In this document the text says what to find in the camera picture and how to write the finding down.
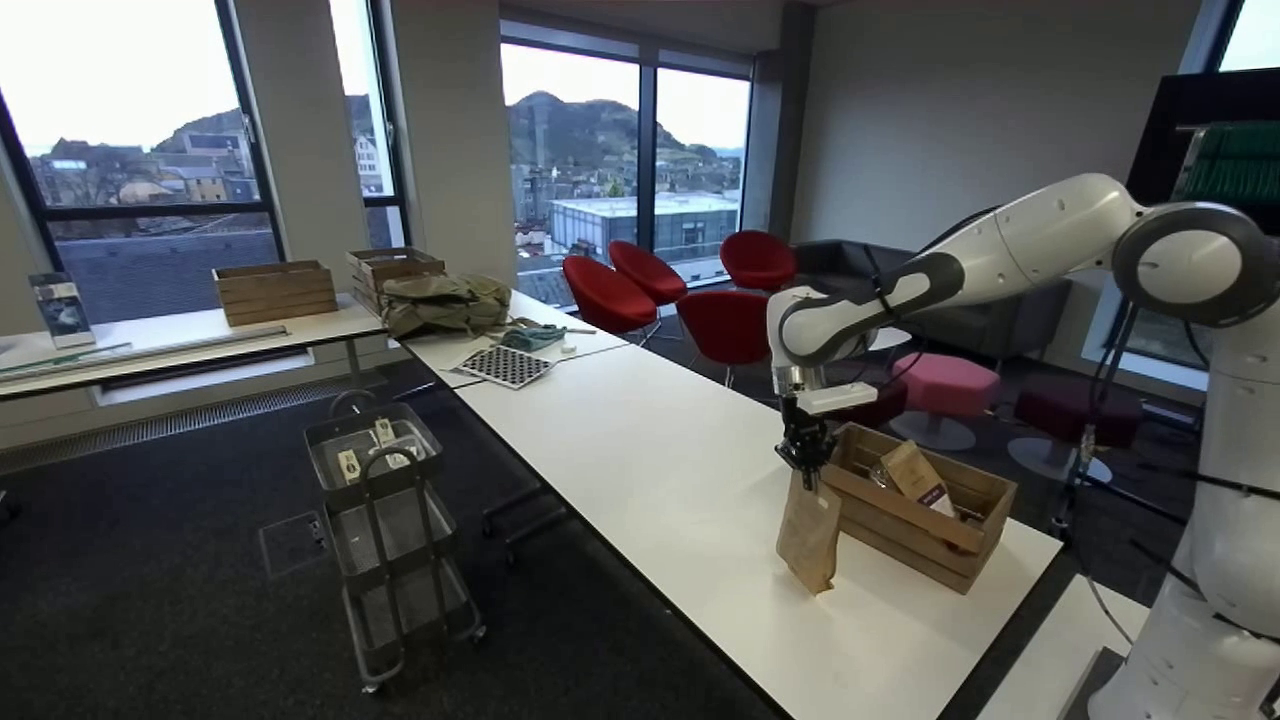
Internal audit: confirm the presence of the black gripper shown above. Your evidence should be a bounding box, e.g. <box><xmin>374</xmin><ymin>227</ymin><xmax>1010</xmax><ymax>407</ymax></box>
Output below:
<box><xmin>776</xmin><ymin>396</ymin><xmax>840</xmax><ymax>497</ymax></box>

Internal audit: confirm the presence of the closed wooden box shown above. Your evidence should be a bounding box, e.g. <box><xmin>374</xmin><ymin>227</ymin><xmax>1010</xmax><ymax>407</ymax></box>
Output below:
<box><xmin>208</xmin><ymin>262</ymin><xmax>341</xmax><ymax>334</ymax></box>

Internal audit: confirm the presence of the small brown carton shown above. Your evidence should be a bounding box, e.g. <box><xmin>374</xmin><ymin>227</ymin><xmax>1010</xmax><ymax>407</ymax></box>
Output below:
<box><xmin>867</xmin><ymin>439</ymin><xmax>965</xmax><ymax>526</ymax></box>

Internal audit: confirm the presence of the dark maroon pouf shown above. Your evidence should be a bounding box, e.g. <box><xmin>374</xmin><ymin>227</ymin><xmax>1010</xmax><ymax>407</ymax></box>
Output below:
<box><xmin>853</xmin><ymin>377</ymin><xmax>914</xmax><ymax>432</ymax></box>

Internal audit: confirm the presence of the white coffee table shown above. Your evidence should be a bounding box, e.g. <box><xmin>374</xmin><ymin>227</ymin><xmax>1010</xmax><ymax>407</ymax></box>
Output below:
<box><xmin>867</xmin><ymin>326</ymin><xmax>922</xmax><ymax>362</ymax></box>

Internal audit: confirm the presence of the pink stool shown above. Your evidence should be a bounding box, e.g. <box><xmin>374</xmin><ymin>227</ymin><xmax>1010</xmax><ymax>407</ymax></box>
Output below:
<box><xmin>884</xmin><ymin>350</ymin><xmax>1003</xmax><ymax>458</ymax></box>

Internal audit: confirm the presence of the red lounge chair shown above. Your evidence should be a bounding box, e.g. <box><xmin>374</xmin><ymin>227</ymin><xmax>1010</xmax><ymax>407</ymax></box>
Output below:
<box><xmin>671</xmin><ymin>283</ymin><xmax>780</xmax><ymax>374</ymax></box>
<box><xmin>715</xmin><ymin>227</ymin><xmax>805</xmax><ymax>298</ymax></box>
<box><xmin>560</xmin><ymin>252</ymin><xmax>662</xmax><ymax>342</ymax></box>
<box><xmin>608</xmin><ymin>238</ymin><xmax>694</xmax><ymax>307</ymax></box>

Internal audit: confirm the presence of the dark grey sofa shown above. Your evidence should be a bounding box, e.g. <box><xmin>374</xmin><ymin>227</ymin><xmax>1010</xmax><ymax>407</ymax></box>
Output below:
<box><xmin>791</xmin><ymin>238</ymin><xmax>1071</xmax><ymax>370</ymax></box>

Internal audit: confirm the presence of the black tripod stand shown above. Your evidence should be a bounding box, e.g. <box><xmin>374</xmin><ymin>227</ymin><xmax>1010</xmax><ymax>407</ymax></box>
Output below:
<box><xmin>1048</xmin><ymin>298</ymin><xmax>1142</xmax><ymax>542</ymax></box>

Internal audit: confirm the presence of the maroon stool with white base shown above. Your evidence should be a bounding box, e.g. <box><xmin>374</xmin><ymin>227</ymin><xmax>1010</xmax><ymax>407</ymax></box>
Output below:
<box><xmin>1003</xmin><ymin>374</ymin><xmax>1148</xmax><ymax>488</ymax></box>

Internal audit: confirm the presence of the green folded cloth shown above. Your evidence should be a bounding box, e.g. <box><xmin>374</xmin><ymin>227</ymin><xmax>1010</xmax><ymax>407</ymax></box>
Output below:
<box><xmin>496</xmin><ymin>317</ymin><xmax>572</xmax><ymax>358</ymax></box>

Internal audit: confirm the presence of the black white checkered mat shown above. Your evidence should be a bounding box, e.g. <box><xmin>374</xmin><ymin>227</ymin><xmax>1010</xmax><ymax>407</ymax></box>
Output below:
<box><xmin>455</xmin><ymin>345</ymin><xmax>558</xmax><ymax>394</ymax></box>

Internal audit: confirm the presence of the olive green cloth bundle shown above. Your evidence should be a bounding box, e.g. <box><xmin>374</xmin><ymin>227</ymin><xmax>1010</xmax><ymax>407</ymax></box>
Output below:
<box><xmin>378</xmin><ymin>274</ymin><xmax>516</xmax><ymax>345</ymax></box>

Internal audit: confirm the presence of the open wooden slat crate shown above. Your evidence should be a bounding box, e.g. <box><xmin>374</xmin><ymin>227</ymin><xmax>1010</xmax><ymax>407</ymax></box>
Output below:
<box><xmin>350</xmin><ymin>244</ymin><xmax>453</xmax><ymax>314</ymax></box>

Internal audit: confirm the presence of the black shelf unit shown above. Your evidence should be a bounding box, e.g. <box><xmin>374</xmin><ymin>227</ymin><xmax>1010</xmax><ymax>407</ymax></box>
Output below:
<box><xmin>1124</xmin><ymin>69</ymin><xmax>1280</xmax><ymax>217</ymax></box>

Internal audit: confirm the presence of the white side desk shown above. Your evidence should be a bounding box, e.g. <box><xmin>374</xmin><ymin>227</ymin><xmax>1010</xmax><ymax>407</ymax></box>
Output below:
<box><xmin>0</xmin><ymin>298</ymin><xmax>391</xmax><ymax>407</ymax></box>

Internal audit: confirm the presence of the standing dark brochure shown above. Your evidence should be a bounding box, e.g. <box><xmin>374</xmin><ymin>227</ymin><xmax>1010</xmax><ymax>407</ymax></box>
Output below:
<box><xmin>25</xmin><ymin>274</ymin><xmax>102</xmax><ymax>352</ymax></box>

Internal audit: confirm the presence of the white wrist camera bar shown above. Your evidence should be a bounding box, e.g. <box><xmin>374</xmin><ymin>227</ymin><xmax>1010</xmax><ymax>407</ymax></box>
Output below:
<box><xmin>789</xmin><ymin>380</ymin><xmax>888</xmax><ymax>421</ymax></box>

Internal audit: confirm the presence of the wooden crate with handle slot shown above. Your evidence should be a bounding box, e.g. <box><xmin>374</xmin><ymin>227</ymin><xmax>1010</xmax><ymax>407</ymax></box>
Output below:
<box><xmin>814</xmin><ymin>421</ymin><xmax>1022</xmax><ymax>599</ymax></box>

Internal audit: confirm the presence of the metal wire trolley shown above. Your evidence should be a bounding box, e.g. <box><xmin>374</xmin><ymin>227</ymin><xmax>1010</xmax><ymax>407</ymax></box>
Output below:
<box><xmin>300</xmin><ymin>396</ymin><xmax>494</xmax><ymax>702</ymax></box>

